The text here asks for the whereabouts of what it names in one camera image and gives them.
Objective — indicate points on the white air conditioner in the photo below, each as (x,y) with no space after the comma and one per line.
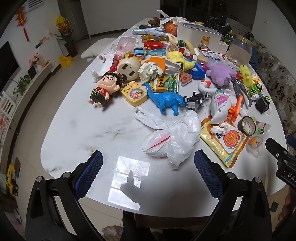
(34,4)

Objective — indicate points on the orange plastic toy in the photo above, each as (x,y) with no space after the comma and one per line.
(236,109)

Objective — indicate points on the red knot wall decoration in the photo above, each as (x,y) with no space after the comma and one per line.
(22,20)

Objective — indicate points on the yellow duck toy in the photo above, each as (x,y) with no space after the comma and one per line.
(245,74)

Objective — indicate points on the white cushioned chair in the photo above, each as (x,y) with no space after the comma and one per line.
(97,47)

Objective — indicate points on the orange ball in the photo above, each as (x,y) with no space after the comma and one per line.
(171,29)

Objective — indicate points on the small black toy car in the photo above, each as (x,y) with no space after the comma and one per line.
(196,99)

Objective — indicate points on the fluffy beige slipper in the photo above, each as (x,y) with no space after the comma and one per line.
(112,234)

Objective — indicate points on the pink block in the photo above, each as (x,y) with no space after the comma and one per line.
(119,56)

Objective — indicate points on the blue white small carton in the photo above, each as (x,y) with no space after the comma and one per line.
(211,58)

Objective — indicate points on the yellow plastic toy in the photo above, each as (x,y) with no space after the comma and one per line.
(178,60)

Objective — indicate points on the yellow potty chair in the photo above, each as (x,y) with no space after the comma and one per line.
(66,61)

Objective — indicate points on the crumpled paper ball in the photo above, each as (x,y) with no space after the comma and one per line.
(150,71)

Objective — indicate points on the light blue toy gun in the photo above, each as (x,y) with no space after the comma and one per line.
(146,30)

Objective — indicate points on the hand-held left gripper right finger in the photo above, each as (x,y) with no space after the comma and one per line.
(207,172)

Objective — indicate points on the blue key tag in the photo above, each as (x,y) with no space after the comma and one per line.
(156,52)

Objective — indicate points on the white twisted wrapper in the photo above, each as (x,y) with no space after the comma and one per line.
(219,128)

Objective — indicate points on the yellow spinner wheel toy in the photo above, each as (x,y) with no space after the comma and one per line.
(135,93)

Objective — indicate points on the green toy truck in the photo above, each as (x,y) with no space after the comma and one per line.
(255,89)

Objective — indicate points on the black remote control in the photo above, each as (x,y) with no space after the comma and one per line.
(214,22)

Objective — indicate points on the yellow noodle packet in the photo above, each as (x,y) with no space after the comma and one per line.
(227,143)

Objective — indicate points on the beige round plastic toy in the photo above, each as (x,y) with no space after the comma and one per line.
(128,68)

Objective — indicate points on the clear jelly cup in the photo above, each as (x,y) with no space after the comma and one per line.
(255,144)

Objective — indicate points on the floral sofa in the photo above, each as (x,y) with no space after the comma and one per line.
(279,78)

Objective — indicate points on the television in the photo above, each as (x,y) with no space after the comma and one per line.
(7,67)

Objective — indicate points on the green trailing plant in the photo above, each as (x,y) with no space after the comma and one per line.
(22,84)

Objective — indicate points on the white cabinet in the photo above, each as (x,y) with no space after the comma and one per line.
(49,53)

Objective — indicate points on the white swan toy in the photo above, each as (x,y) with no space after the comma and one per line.
(219,104)

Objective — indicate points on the pink flower bouquet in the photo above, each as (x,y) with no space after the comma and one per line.
(34,59)

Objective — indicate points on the cartoon boy figurine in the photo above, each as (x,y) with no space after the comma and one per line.
(108,83)

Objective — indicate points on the orange paper piece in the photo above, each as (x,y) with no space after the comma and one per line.
(155,62)

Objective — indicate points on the yellow toy excavator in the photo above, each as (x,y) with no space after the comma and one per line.
(12,178)

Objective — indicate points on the watermelon slice toy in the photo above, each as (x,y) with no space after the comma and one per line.
(181,42)

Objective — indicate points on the person's right hand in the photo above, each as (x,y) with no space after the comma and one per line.
(289,206)

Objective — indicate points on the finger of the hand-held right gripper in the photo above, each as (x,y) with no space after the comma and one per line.
(275,149)

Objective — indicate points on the yellow flower plant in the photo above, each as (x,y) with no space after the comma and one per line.
(66,30)

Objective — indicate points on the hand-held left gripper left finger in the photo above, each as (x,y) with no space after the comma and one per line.
(90,173)

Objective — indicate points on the brown tape roll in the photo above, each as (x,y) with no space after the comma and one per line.
(246,125)

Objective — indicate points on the pink white plastic container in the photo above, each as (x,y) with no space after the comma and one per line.
(126,44)

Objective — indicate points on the toy banana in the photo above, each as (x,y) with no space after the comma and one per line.
(188,45)

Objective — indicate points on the blue toy box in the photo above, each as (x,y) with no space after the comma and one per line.
(197,70)

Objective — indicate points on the blue binder clip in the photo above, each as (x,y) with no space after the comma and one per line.
(139,52)

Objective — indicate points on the green snack packet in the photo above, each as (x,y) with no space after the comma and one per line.
(262,126)

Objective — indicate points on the pizza slice toy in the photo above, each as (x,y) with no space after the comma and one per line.
(185,78)

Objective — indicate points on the clear glass jar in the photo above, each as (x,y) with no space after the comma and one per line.
(241,49)

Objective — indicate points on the purple plush toy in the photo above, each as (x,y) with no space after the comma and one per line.
(220,74)

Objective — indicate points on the white rectangular box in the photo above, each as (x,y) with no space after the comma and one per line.
(196,33)

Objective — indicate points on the blue dinosaur toy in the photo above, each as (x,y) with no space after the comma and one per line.
(166,98)

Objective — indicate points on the white bag with red inside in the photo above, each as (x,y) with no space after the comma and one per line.
(155,143)

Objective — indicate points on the white plastic bag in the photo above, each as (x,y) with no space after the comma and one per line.
(185,134)

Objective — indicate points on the grey toy plane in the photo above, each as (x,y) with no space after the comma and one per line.
(240,89)

